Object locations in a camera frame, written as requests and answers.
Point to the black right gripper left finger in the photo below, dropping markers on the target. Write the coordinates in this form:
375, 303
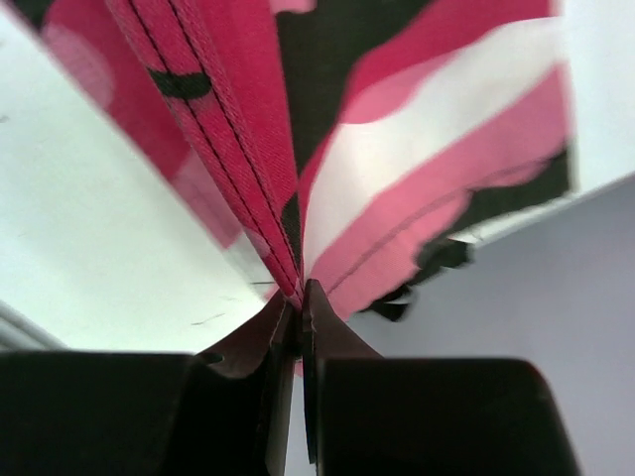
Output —
223, 411

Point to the aluminium rail frame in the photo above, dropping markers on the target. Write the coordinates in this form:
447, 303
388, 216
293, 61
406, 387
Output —
19, 333

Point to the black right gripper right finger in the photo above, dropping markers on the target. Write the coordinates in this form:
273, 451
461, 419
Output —
366, 414

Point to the pink camo trousers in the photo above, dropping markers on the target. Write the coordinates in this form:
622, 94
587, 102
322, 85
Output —
351, 142

